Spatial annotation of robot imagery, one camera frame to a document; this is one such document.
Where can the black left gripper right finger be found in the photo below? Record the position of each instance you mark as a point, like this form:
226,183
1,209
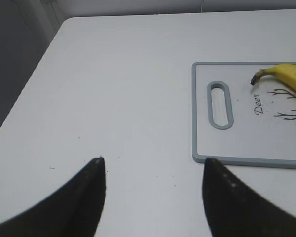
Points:
233,209

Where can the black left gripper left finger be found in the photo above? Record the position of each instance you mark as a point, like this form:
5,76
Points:
74,210

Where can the yellow banana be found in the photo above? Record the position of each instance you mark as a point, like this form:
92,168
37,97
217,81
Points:
285,73

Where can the white grey-rimmed cutting board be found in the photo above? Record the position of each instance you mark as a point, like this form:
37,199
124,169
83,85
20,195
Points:
241,124

